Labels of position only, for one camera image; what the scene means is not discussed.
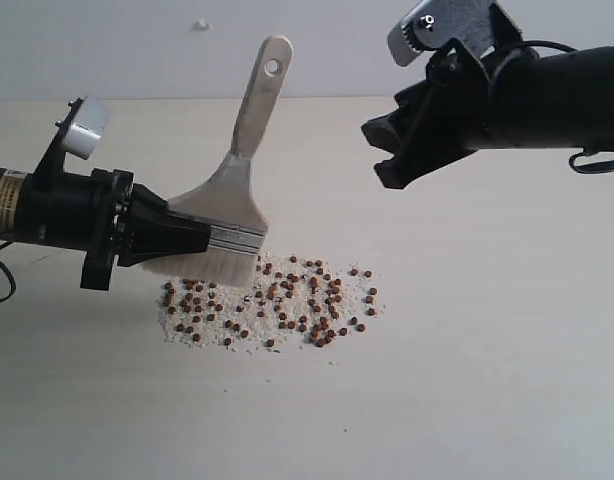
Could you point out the pile of beans and rice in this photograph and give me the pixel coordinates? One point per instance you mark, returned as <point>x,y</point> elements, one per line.
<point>289,299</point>

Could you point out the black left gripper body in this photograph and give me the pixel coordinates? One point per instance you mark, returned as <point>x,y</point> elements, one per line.
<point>79,212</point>

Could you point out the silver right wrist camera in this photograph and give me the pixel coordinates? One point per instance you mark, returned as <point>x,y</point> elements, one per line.
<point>478,25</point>

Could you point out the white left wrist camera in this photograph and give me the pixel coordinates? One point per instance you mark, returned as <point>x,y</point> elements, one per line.
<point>77,134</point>

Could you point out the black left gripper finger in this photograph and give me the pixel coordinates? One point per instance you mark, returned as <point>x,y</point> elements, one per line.
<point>149,229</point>

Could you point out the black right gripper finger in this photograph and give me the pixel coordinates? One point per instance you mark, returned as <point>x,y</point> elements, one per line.
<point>400,171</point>
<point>389,133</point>

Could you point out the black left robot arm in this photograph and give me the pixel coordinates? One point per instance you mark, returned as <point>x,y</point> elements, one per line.
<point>16,224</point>

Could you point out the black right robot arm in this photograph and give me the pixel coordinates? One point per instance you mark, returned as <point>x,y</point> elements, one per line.
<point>511,98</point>

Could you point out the wooden paint brush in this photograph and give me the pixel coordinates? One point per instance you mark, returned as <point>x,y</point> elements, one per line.
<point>225,200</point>

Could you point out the small white wall plug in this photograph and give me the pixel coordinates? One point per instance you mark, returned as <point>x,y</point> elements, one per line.
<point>202,25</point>

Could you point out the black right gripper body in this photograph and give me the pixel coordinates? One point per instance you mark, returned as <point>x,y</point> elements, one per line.
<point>429,124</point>

